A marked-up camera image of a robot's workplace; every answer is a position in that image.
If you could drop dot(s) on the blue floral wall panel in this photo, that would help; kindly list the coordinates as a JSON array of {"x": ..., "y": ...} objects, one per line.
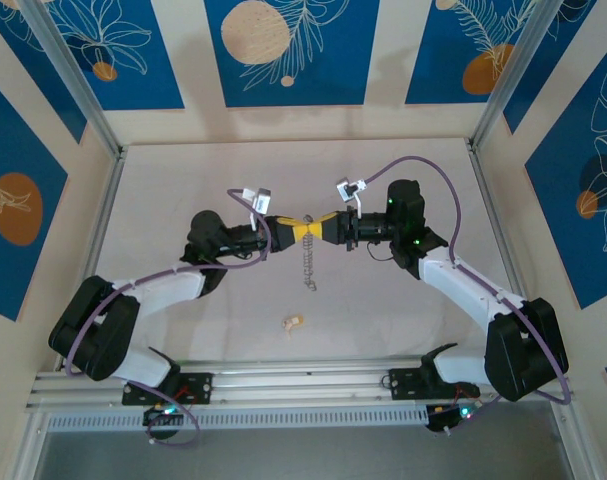
[
  {"x": 558, "y": 225},
  {"x": 443, "y": 30},
  {"x": 333, "y": 75},
  {"x": 558, "y": 75},
  {"x": 43, "y": 90},
  {"x": 148, "y": 75},
  {"x": 13, "y": 275}
]

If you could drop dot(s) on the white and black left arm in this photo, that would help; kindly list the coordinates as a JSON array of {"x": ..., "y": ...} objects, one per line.
[{"x": 173, "y": 292}]

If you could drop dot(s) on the aluminium frame post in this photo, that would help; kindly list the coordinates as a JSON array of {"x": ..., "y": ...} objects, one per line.
[
  {"x": 508, "y": 75},
  {"x": 73, "y": 75}
]

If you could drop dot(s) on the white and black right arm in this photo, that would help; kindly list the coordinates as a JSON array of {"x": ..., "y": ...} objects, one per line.
[{"x": 458, "y": 287}]

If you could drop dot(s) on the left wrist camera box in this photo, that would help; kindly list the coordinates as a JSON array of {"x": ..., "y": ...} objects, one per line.
[{"x": 260, "y": 200}]

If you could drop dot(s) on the grey metal sheet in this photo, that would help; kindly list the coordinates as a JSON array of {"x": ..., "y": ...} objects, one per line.
[{"x": 303, "y": 457}]

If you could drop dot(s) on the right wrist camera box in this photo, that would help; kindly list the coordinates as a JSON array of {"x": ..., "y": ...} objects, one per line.
[{"x": 348, "y": 190}]

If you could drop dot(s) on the small gold key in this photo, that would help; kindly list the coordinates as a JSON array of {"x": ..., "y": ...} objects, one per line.
[{"x": 293, "y": 322}]

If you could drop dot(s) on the aluminium side rail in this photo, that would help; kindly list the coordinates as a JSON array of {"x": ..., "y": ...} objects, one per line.
[
  {"x": 100, "y": 235},
  {"x": 498, "y": 225}
]

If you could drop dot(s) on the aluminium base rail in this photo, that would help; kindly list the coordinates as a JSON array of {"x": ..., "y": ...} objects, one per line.
[{"x": 303, "y": 385}]

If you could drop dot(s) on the controller board with green light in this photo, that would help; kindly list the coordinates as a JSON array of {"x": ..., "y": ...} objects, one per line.
[
  {"x": 448, "y": 417},
  {"x": 160, "y": 417}
]

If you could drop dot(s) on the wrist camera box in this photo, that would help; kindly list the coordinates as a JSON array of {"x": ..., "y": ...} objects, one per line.
[
  {"x": 348, "y": 190},
  {"x": 260, "y": 200}
]

